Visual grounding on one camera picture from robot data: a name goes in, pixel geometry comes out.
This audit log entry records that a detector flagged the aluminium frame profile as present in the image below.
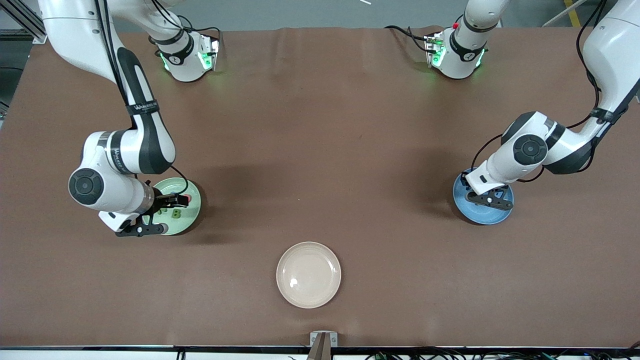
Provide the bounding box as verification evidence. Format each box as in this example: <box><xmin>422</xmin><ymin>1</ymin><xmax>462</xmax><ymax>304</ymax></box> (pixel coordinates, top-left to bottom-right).
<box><xmin>0</xmin><ymin>0</ymin><xmax>51</xmax><ymax>45</ymax></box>

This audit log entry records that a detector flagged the beige plate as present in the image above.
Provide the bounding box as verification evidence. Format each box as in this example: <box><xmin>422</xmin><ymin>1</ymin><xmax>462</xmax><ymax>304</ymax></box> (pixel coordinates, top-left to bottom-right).
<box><xmin>276</xmin><ymin>241</ymin><xmax>342</xmax><ymax>309</ymax></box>

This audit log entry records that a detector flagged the blue plate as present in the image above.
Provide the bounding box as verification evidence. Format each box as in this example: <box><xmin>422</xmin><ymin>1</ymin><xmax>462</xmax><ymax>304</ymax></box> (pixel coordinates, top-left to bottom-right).
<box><xmin>452</xmin><ymin>168</ymin><xmax>515</xmax><ymax>226</ymax></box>

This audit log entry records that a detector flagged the black base power cable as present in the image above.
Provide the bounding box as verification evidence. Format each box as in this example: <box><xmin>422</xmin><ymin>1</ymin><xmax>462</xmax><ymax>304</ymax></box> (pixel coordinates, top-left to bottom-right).
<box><xmin>150</xmin><ymin>0</ymin><xmax>222</xmax><ymax>35</ymax></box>
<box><xmin>384</xmin><ymin>25</ymin><xmax>435</xmax><ymax>53</ymax></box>

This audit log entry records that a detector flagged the light green plate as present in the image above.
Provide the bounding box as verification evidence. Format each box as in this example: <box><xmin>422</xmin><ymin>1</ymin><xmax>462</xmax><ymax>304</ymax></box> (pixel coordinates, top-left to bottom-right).
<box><xmin>145</xmin><ymin>177</ymin><xmax>202</xmax><ymax>236</ymax></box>

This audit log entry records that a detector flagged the white table front rail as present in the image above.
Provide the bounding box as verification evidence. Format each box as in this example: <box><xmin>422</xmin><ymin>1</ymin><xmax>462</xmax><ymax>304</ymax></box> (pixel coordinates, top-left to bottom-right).
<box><xmin>0</xmin><ymin>348</ymin><xmax>640</xmax><ymax>360</ymax></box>

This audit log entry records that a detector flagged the aluminium camera post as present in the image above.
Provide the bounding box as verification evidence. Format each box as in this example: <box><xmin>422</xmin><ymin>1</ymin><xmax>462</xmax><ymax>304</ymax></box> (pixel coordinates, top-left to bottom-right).
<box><xmin>306</xmin><ymin>334</ymin><xmax>334</xmax><ymax>360</ymax></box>

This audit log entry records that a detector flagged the brown table cover sheet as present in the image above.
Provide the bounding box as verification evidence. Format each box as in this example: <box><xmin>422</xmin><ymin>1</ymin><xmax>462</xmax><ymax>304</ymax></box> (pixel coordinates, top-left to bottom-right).
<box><xmin>0</xmin><ymin>25</ymin><xmax>640</xmax><ymax>349</ymax></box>

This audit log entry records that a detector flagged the grey metal clamp bracket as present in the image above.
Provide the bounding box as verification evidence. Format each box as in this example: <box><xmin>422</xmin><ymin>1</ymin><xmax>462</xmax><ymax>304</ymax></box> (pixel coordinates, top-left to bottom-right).
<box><xmin>309</xmin><ymin>331</ymin><xmax>339</xmax><ymax>347</ymax></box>

